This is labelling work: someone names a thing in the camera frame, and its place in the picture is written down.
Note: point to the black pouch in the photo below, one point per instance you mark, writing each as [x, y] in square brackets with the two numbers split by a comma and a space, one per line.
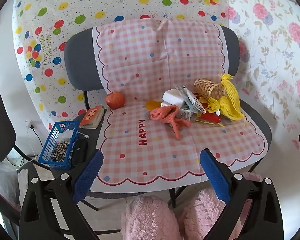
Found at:
[80, 150]

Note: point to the red apple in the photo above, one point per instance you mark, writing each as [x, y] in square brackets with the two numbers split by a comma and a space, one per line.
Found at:
[115, 100]

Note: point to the wall socket with plug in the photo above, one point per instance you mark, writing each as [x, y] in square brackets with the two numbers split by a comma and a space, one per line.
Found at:
[29, 123]

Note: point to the orange cover book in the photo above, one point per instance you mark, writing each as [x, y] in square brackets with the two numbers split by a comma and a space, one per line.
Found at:
[91, 116]

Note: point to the white milk carton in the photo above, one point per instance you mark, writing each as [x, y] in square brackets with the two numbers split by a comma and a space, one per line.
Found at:
[183, 113]

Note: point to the white crumpled tissue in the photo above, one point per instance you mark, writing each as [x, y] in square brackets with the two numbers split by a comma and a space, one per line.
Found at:
[66, 136]

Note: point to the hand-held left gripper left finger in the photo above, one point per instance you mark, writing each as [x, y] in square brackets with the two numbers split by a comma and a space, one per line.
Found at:
[88, 175]

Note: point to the red wrapper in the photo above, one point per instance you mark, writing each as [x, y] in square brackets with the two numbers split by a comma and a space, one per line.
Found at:
[208, 117]

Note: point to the black chair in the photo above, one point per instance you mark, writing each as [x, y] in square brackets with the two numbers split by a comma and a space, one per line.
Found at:
[0, 130]

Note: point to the pink checked cloth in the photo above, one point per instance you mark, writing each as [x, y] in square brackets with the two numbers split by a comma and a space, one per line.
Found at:
[152, 67]

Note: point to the blue plastic basket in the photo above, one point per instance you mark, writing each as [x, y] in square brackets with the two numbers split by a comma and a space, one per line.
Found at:
[57, 164]

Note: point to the balloon print sheet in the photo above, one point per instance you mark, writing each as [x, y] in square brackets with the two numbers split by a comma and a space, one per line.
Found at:
[102, 0]

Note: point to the white plastic bag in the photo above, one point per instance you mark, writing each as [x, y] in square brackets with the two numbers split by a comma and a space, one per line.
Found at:
[2, 180]

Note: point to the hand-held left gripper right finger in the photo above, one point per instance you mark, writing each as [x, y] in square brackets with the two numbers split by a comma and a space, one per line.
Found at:
[215, 175]

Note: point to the white foam block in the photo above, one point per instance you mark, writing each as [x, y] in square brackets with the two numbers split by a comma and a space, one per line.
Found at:
[173, 96]

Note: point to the silver foil wrapper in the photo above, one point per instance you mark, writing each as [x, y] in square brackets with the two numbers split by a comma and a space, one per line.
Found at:
[191, 100]

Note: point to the yellow foam net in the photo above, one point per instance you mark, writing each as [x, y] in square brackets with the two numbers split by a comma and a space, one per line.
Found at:
[230, 105]

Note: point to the orange knitted cloth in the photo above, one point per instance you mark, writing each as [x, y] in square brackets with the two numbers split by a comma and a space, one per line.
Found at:
[165, 113]

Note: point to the pile of sunflower seed shells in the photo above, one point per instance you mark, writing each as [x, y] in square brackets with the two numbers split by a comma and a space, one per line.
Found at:
[61, 151]

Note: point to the grey padded chair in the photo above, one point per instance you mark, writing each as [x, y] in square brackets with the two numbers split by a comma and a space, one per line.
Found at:
[77, 55]

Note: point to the orange peel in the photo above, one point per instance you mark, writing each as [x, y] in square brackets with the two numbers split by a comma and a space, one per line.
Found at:
[153, 105]

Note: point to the floral print sheet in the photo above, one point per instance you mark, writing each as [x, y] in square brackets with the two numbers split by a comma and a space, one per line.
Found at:
[270, 55]

